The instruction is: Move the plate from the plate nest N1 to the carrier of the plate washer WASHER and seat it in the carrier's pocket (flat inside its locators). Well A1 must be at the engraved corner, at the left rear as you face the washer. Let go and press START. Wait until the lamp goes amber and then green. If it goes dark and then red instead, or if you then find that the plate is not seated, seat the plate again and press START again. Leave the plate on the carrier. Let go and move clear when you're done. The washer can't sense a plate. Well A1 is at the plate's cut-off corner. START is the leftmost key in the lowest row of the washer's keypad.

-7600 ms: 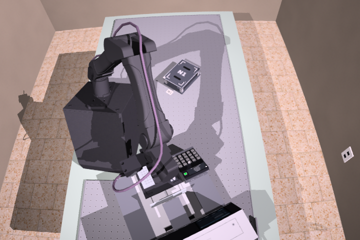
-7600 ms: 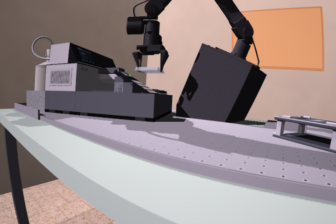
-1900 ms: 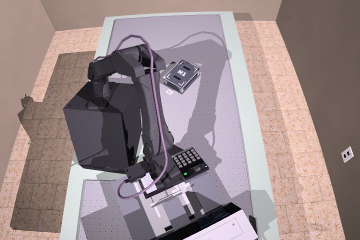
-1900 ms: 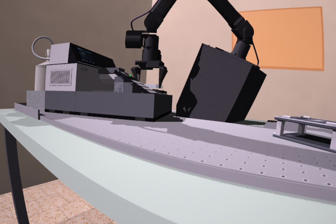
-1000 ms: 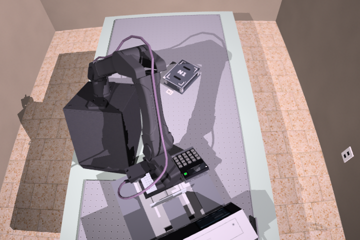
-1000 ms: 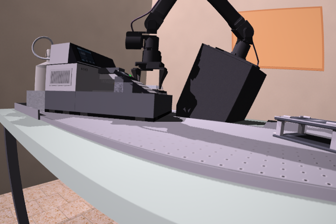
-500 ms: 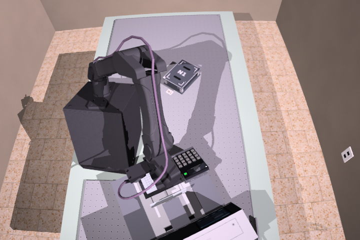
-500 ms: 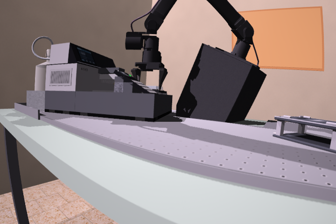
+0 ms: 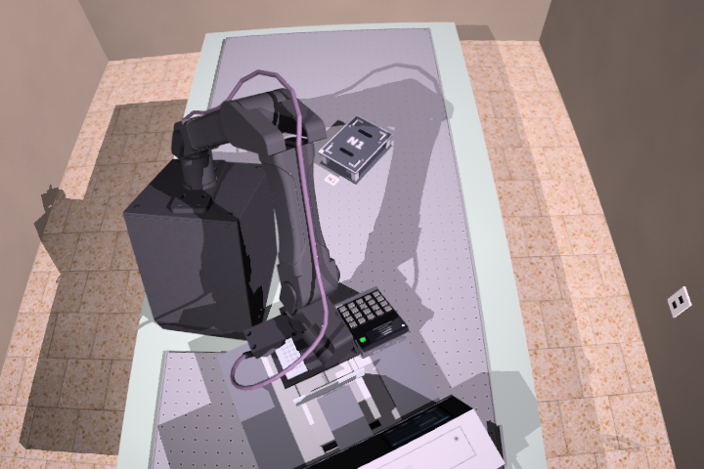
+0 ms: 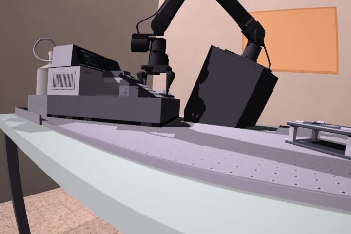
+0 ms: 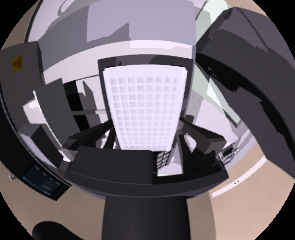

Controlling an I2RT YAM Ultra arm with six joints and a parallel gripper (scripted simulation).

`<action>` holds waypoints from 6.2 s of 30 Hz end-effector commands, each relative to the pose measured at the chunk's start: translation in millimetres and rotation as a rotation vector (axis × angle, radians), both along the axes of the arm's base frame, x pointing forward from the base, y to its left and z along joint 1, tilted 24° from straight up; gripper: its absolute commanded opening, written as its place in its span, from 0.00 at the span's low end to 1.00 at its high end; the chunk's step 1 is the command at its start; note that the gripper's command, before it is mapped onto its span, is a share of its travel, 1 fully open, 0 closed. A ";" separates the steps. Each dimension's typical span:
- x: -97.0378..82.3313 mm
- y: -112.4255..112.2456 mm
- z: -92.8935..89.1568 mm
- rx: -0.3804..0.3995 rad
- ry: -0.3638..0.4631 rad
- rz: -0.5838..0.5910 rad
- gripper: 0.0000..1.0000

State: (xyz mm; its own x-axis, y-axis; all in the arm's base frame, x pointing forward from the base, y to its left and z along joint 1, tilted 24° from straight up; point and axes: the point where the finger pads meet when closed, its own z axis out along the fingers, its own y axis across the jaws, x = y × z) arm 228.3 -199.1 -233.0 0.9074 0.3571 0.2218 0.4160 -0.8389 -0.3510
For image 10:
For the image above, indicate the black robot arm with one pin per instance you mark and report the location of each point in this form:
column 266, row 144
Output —
column 251, row 29

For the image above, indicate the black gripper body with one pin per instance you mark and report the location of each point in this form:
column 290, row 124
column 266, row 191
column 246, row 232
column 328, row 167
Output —
column 156, row 64

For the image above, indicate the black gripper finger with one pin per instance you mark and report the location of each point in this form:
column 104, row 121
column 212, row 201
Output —
column 169, row 79
column 142, row 77

